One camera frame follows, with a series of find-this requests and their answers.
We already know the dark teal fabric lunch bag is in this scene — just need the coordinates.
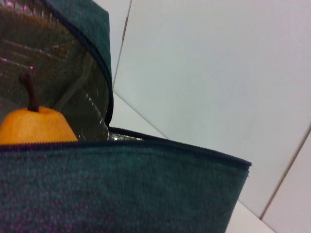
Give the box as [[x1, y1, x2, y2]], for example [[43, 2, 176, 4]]
[[0, 0, 252, 233]]

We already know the orange-yellow pear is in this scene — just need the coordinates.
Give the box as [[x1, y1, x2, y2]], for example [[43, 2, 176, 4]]
[[0, 73, 79, 144]]

